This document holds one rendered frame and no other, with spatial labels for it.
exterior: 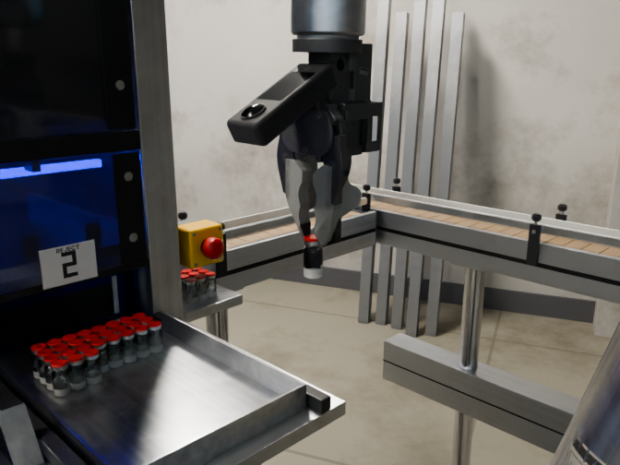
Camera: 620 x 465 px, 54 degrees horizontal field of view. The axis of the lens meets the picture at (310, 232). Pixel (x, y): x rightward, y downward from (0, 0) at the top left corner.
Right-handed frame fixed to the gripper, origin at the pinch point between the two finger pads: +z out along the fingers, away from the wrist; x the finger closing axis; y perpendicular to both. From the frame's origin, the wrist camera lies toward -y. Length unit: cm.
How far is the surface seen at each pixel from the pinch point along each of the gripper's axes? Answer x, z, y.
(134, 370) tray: 28.9, 25.9, -6.5
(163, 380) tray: 23.3, 25.7, -5.1
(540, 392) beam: 6, 59, 86
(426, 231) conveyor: 38, 24, 80
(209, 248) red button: 38.8, 14.3, 14.6
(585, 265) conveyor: -1, 23, 80
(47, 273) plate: 41.9, 13.0, -12.3
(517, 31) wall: 105, -31, 251
